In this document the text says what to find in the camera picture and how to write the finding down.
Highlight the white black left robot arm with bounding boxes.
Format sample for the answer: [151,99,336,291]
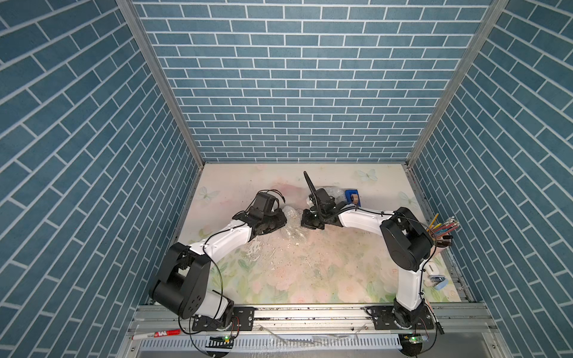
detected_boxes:
[149,189,287,329]

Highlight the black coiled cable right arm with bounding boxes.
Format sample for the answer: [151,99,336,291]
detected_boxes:
[303,171,325,216]

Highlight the bundle of coloured pencils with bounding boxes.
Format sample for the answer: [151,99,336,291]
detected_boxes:
[426,213,460,239]

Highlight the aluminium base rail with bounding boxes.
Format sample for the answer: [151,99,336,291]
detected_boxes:
[120,303,507,337]

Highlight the blue tape dispenser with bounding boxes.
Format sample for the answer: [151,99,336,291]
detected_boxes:
[345,189,361,207]

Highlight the aluminium corner frame post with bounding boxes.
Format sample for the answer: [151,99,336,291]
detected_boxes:
[404,0,511,169]
[115,0,205,169]

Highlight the aluminium corner frame post right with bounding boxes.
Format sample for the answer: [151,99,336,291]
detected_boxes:
[404,0,511,169]

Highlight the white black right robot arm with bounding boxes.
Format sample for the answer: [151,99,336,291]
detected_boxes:
[301,187,434,329]

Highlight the blue white stapler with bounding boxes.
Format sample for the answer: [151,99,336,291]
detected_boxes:
[428,275,449,291]

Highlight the aluminium corner frame post left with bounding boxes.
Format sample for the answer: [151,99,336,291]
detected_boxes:
[115,0,205,169]

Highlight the clear bubble wrap sheet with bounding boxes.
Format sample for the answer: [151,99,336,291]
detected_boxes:
[315,186,347,204]
[280,206,309,243]

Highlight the white small box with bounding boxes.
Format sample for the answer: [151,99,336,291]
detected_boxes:
[425,261,441,277]

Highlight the red white marker pen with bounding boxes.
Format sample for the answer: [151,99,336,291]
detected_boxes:
[131,329,181,341]

